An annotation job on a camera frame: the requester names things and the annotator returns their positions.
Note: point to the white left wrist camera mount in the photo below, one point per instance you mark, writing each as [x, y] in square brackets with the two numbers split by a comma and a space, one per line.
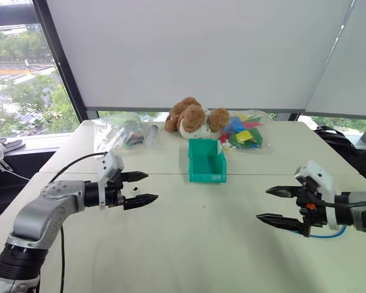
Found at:
[109, 164]

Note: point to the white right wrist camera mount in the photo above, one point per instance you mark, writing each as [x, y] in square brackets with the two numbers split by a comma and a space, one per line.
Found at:
[323, 180]

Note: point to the black flat object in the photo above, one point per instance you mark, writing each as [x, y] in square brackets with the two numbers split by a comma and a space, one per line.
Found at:
[13, 144]

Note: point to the clear bag of dark parts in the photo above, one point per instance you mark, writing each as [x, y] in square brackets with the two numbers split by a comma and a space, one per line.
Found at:
[125, 131]

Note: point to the narrow white roller blind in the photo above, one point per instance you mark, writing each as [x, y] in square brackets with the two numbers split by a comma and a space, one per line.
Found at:
[350, 73]

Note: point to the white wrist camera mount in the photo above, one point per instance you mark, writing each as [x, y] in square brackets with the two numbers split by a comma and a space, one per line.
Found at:
[109, 164]
[323, 180]

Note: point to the large white roller blind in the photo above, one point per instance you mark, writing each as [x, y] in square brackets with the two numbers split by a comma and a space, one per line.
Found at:
[186, 52]

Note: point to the clear bag of coloured pieces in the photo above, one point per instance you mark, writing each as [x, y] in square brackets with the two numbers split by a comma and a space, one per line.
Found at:
[247, 131]

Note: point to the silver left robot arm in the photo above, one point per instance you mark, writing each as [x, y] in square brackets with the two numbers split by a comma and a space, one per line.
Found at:
[42, 213]

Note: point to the green plastic storage bin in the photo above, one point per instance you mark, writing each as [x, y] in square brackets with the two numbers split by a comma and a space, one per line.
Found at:
[205, 164]

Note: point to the brown and white plush dog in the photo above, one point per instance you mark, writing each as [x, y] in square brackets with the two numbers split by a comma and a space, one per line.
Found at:
[195, 117]

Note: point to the black bag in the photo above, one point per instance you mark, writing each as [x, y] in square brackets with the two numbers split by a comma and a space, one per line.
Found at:
[347, 149]

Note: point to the grey cylindrical marker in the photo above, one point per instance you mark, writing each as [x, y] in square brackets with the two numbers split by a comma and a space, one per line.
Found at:
[151, 135]

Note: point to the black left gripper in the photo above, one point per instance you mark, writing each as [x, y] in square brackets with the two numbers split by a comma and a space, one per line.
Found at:
[113, 193]

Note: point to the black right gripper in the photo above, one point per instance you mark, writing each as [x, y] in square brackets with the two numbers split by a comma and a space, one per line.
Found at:
[315, 216]

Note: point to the dark window frame post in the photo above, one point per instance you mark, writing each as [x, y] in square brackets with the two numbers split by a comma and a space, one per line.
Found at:
[61, 61]

